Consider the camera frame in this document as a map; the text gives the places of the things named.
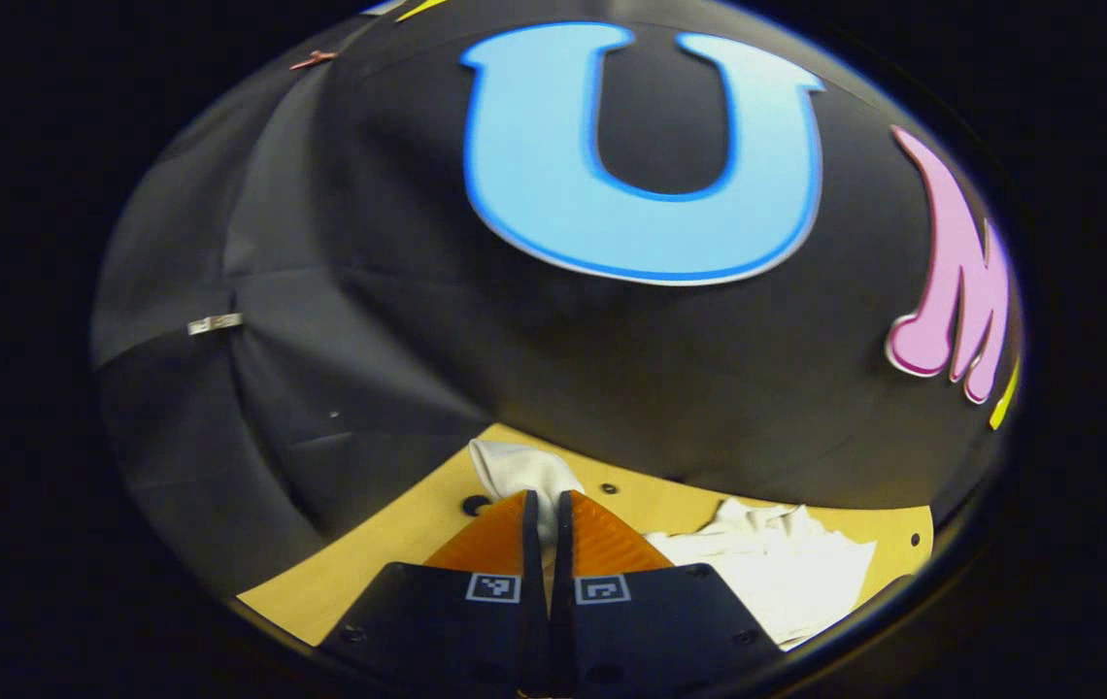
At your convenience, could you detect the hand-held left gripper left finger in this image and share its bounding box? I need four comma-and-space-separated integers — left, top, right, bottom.
320, 490, 552, 696

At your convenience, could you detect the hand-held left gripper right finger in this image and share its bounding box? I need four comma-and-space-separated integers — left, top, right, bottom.
551, 490, 784, 698

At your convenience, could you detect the white long-sleeved garment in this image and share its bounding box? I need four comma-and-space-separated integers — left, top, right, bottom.
469, 439, 877, 649

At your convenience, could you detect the black backdrop cloth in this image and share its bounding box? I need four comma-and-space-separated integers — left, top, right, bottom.
92, 0, 1025, 593

